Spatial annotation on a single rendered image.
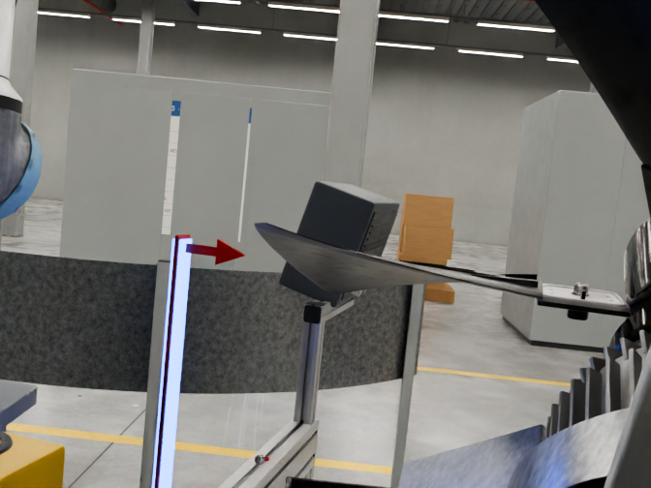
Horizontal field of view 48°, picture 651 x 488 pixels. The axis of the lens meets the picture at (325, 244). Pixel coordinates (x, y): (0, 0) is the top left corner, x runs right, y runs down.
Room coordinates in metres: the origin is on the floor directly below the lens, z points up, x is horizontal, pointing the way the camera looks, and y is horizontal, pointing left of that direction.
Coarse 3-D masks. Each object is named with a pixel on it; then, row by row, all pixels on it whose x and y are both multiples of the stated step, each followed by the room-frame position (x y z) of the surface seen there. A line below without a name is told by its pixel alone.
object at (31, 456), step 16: (0, 432) 0.46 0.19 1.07; (0, 448) 0.43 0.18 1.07; (16, 448) 0.44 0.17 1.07; (32, 448) 0.44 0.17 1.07; (48, 448) 0.44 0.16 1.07; (64, 448) 0.45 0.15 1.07; (0, 464) 0.41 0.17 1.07; (16, 464) 0.41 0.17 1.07; (32, 464) 0.42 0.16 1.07; (48, 464) 0.44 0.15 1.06; (0, 480) 0.40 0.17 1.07; (16, 480) 0.41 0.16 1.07; (32, 480) 0.42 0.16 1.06; (48, 480) 0.44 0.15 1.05
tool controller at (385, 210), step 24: (312, 192) 1.24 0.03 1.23; (336, 192) 1.23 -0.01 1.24; (360, 192) 1.34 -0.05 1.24; (312, 216) 1.23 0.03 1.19; (336, 216) 1.22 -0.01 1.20; (360, 216) 1.21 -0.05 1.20; (384, 216) 1.31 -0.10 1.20; (336, 240) 1.22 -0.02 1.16; (360, 240) 1.22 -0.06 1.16; (384, 240) 1.40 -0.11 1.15; (288, 264) 1.24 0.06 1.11; (288, 288) 1.25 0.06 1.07; (312, 288) 1.23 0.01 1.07
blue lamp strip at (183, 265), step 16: (176, 288) 0.66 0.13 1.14; (176, 304) 0.66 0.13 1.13; (176, 320) 0.66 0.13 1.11; (176, 336) 0.67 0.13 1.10; (176, 352) 0.67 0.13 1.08; (176, 368) 0.67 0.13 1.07; (176, 384) 0.67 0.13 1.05; (176, 400) 0.68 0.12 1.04; (176, 416) 0.68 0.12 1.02; (160, 480) 0.66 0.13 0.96
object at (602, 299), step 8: (544, 288) 0.61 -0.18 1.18; (552, 288) 0.61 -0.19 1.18; (560, 288) 0.62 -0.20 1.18; (568, 288) 0.62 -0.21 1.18; (544, 296) 0.55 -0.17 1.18; (552, 296) 0.55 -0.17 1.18; (560, 296) 0.55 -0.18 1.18; (568, 296) 0.56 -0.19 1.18; (576, 296) 0.57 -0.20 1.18; (592, 296) 0.58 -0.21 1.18; (600, 296) 0.59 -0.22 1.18; (608, 296) 0.59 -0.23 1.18; (616, 296) 0.59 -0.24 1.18; (576, 304) 0.54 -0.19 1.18; (584, 304) 0.54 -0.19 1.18; (592, 304) 0.54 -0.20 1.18; (600, 304) 0.54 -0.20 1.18; (608, 304) 0.54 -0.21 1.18; (616, 304) 0.54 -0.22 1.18; (624, 304) 0.54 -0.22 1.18
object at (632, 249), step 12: (648, 228) 0.59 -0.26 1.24; (636, 240) 0.60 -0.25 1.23; (648, 240) 0.58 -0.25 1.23; (636, 252) 0.59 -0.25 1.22; (648, 252) 0.57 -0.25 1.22; (636, 264) 0.58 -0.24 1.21; (648, 264) 0.56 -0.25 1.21; (636, 276) 0.57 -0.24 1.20; (648, 276) 0.55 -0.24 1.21; (636, 288) 0.56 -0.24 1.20; (648, 288) 0.55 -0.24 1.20; (636, 300) 0.56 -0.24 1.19; (648, 300) 0.55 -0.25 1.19; (636, 312) 0.52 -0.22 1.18; (648, 312) 0.51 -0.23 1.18; (624, 324) 0.52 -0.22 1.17; (636, 324) 0.51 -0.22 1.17; (648, 324) 0.50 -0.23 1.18; (624, 336) 0.52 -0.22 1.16; (636, 336) 0.51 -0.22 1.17; (612, 348) 0.53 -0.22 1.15
